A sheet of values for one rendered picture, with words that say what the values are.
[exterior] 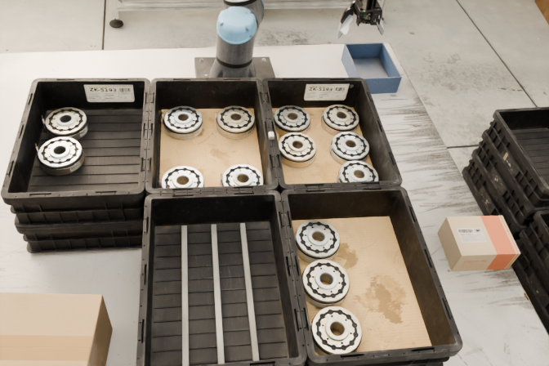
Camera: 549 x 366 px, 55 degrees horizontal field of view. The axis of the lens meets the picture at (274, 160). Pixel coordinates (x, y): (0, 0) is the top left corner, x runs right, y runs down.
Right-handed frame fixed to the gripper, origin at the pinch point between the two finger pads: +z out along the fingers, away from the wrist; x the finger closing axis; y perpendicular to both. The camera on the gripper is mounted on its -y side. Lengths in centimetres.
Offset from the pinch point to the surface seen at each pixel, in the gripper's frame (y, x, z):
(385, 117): 21.5, 5.6, 17.9
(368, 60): -8.9, 8.1, 17.8
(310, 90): 29.8, -23.0, -4.5
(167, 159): 48, -64, -1
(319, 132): 40.3, -21.9, 2.4
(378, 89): 9.8, 6.4, 16.0
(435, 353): 108, -15, -7
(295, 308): 97, -40, -9
